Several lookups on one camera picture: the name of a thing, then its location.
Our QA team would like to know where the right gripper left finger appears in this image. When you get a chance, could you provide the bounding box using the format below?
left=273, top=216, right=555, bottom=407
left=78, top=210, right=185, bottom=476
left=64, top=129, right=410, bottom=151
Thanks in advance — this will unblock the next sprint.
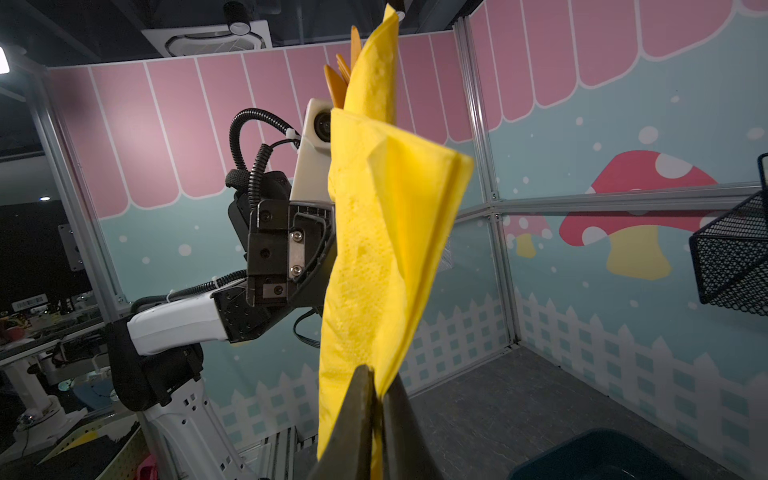
left=308, top=365, right=375, bottom=480

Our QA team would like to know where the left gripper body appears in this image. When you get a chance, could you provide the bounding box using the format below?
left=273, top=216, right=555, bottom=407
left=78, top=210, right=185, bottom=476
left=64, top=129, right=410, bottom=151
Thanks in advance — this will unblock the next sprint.
left=212, top=199, right=337, bottom=343

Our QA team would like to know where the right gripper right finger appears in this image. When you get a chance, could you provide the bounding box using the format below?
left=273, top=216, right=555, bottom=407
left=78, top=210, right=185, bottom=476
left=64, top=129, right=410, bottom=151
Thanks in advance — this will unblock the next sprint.
left=381, top=375, right=443, bottom=480

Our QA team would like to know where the yellow paper napkin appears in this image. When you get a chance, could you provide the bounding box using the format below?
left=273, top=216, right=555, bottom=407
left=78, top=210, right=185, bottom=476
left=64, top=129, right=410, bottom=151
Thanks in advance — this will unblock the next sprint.
left=317, top=7, right=474, bottom=479

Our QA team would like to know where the orange plastic spoon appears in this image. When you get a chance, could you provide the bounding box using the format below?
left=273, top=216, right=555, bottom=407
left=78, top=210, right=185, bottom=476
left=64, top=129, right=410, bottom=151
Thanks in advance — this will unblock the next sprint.
left=323, top=65, right=347, bottom=109

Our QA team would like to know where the dark teal plastic tub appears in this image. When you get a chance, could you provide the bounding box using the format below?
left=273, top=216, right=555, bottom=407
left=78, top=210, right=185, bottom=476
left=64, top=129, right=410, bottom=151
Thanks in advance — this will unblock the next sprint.
left=508, top=428, right=684, bottom=480

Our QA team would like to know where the orange plastic fork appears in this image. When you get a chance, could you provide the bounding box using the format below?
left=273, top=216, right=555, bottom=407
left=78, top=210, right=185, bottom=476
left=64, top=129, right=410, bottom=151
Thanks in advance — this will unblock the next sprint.
left=336, top=54, right=351, bottom=84

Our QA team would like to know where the orange plastic knife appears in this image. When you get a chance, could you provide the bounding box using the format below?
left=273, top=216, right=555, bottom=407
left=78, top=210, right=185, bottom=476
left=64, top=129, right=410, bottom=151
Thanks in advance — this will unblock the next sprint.
left=349, top=26, right=362, bottom=70

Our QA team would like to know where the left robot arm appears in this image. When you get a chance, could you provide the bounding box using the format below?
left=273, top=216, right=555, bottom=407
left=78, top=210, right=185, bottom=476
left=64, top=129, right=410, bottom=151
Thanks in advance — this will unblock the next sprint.
left=106, top=99, right=337, bottom=479

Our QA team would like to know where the ceiling air vent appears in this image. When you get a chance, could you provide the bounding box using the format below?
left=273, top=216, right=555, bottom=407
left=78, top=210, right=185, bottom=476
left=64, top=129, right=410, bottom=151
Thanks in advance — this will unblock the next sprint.
left=142, top=20, right=273, bottom=57

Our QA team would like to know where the black wire mesh basket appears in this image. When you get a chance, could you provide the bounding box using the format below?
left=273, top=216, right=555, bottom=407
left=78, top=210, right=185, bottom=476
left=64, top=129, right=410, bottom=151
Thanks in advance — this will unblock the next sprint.
left=689, top=154, right=767, bottom=316

